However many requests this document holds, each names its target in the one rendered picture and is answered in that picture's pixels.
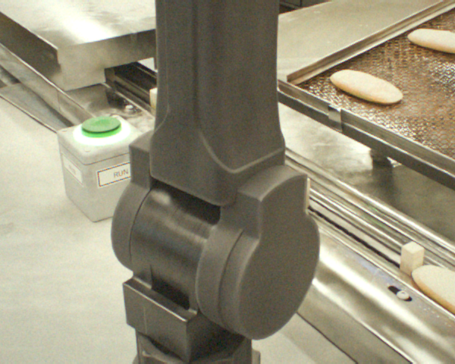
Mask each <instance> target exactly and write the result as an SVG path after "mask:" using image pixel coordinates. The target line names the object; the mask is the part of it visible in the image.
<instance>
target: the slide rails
mask: <svg viewBox="0 0 455 364"><path fill-rule="evenodd" d="M114 69H115V76H117V77H119V78H121V79H122V80H123V81H125V82H127V83H129V84H130V85H131V86H133V87H135V88H136V89H138V90H139V91H140V92H142V93H144V94H146V95H147V96H148V97H150V98H151V96H150V90H151V89H155V88H157V86H154V85H153V84H152V83H150V82H149V81H147V80H145V79H143V78H142V77H140V76H139V75H137V74H135V73H134V72H132V71H130V70H128V69H127V68H125V67H124V66H122V65H117V66H114ZM105 82H106V83H107V84H108V85H110V86H112V87H113V88H115V89H116V90H117V91H119V92H120V93H122V94H124V95H125V96H126V97H128V98H129V99H131V100H133V101H134V102H135V103H137V104H138V105H140V106H142V107H143V108H145V109H146V110H147V111H149V112H151V113H152V114H154V115H155V109H154V108H153V107H151V106H150V105H148V104H146V103H145V102H144V101H142V100H140V99H138V98H137V97H136V96H134V95H133V94H131V93H129V92H128V91H126V90H125V89H124V88H122V87H120V86H119V85H117V84H116V83H114V82H113V81H111V80H110V79H108V78H107V77H105ZM309 198H310V199H311V200H312V201H313V202H315V203H317V204H319V205H320V206H321V207H323V208H325V209H327V210H328V211H329V212H331V213H333V214H334V215H336V216H337V217H338V218H341V219H342V220H344V221H345V222H346V223H348V224H350V225H352V226H353V227H355V228H356V229H357V230H358V231H360V232H362V233H363V234H365V235H366V236H368V237H370V238H372V239H373V240H374V241H376V242H377V243H380V244H381V245H382V246H384V247H385V248H387V249H389V250H390V251H391V252H393V253H395V254H397V255H398V256H401V252H402V246H405V245H407V244H408V243H412V242H413V241H411V240H410V239H408V238H406V237H405V236H403V235H402V234H399V233H398V232H396V231H395V230H393V229H392V228H390V227H388V226H387V225H385V224H383V223H381V222H380V221H378V220H377V219H375V218H373V217H372V216H370V215H368V214H366V213H365V212H363V211H362V210H360V209H358V208H357V207H355V206H354V205H352V204H351V203H349V202H348V201H346V200H344V199H342V198H340V197H339V196H338V195H336V194H334V193H332V192H331V191H330V190H327V189H326V188H324V187H323V186H321V185H319V184H317V183H316V182H315V181H313V180H311V179H310V188H309ZM306 214H307V215H310V216H311V217H312V218H314V220H315V222H316V224H318V225H320V226H321V227H323V228H324V229H325V230H327V231H329V232H330V233H332V234H333V235H334V236H336V237H338V238H339V239H341V240H342V241H343V242H345V243H347V244H348V245H350V246H351V247H352V248H354V249H356V250H357V251H358V252H359V253H361V254H363V255H365V256H367V257H368V258H370V259H371V260H372V261H374V262H376V263H377V264H379V265H380V266H381V267H383V268H385V269H386V270H388V271H389V272H390V273H392V274H393V275H395V276H397V277H398V278H399V279H401V280H402V281H404V282H406V283H407V284H408V285H410V286H411V287H413V288H415V289H416V290H418V291H419V292H420V293H422V294H424V295H425V296H427V297H428V298H429V299H431V300H433V299H432V298H431V297H429V296H428V295H427V294H426V293H424V292H423V291H422V290H421V289H420V288H419V287H418V286H417V284H416V282H415V281H414V279H413V277H411V276H410V275H408V274H407V273H406V272H404V271H402V270H400V269H399V268H398V267H396V266H395V265H393V264H391V263H390V262H389V261H387V260H385V259H383V258H382V257H380V256H379V255H376V254H375V253H373V252H372V251H371V250H369V249H367V248H365V247H364V246H363V245H361V244H360V243H358V242H357V241H356V240H354V239H353V238H352V237H350V236H348V235H346V234H345V233H344V232H342V231H340V230H339V229H337V228H336V227H335V226H333V225H332V224H329V223H328V222H327V221H325V220H324V219H322V218H320V217H319V216H317V215H316V214H315V213H313V212H311V211H309V210H308V209H307V208H306ZM422 265H436V266H440V267H443V268H447V269H450V270H451V271H455V265H452V264H451V263H449V262H448V261H446V260H444V259H442V258H440V257H438V256H436V255H435V254H433V253H431V252H429V251H428V250H426V249H425V248H424V256H423V260H422ZM433 301H434V300H433ZM434 302H435V301H434ZM436 303H437V302H436ZM438 305H440V304H438ZM440 306H441V305H440ZM442 307H443V306H442ZM443 308H444V307H443ZM447 311H449V310H447ZM449 312H450V311H449Z"/></svg>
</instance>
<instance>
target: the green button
mask: <svg viewBox="0 0 455 364"><path fill-rule="evenodd" d="M80 131H81V135H83V136H84V137H88V138H92V139H103V138H108V137H113V136H115V135H117V134H119V133H120V132H121V131H122V123H121V122H120V121H119V120H118V119H117V118H113V117H97V118H90V119H89V120H87V121H84V122H83V123H82V124H81V126H80Z"/></svg>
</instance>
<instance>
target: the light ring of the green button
mask: <svg viewBox="0 0 455 364"><path fill-rule="evenodd" d="M121 123H122V128H123V130H122V131H121V132H120V133H119V134H117V135H115V136H111V137H108V138H103V139H92V138H88V137H84V136H83V135H81V133H80V132H81V131H80V126H81V125H80V126H79V127H77V128H76V129H75V130H74V139H75V140H76V141H77V142H78V143H82V144H85V145H90V146H103V145H108V144H112V143H117V142H119V141H122V140H124V139H125V138H126V137H128V136H129V134H130V127H129V125H127V124H126V123H124V122H122V121H121Z"/></svg>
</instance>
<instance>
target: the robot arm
mask: <svg viewBox="0 0 455 364"><path fill-rule="evenodd" d="M278 12H279V0H155V38H156V58H157V90H156V104H155V120H154V129H152V130H150V131H148V132H146V133H144V134H142V135H141V136H139V137H137V138H136V139H135V140H134V141H133V142H132V143H130V145H129V154H130V183H129V184H128V185H127V187H126V188H125V190H124V192H123V193H122V195H121V197H120V199H119V201H118V204H117V206H116V208H115V212H114V215H113V219H112V222H111V246H112V249H113V251H114V254H115V256H116V257H117V259H118V261H119V262H120V263H121V264H122V265H123V266H124V267H126V268H128V269H130V270H131V271H132V272H133V276H132V278H130V279H128V280H126V281H125V282H123V283H122V287H123V294H124V306H125V312H126V320H127V324H128V325H129V326H130V327H132V328H134V329H135V333H136V346H137V355H136V357H135V358H134V361H133V363H132V364H260V352H259V351H257V350H254V349H253V340H263V339H266V338H267V337H270V336H272V335H273V334H275V333H277V332H278V331H280V330H281V329H282V328H283V327H284V326H285V325H286V324H287V323H288V322H289V321H290V320H291V318H292V317H293V316H294V314H295V313H296V312H297V310H298V309H299V308H300V306H301V304H302V303H303V301H304V300H305V298H306V295H307V293H308V292H309V289H310V287H311V285H312V282H313V280H314V277H315V273H316V271H317V267H318V263H319V257H320V250H321V237H320V233H319V227H318V225H317V224H316V222H315V220H314V218H312V217H311V216H310V215H307V214H306V192H307V180H308V174H305V173H303V172H300V171H297V170H294V169H292V168H289V167H286V166H285V157H286V144H285V140H284V136H283V133H282V132H281V124H280V118H279V110H278V90H277V47H278Z"/></svg>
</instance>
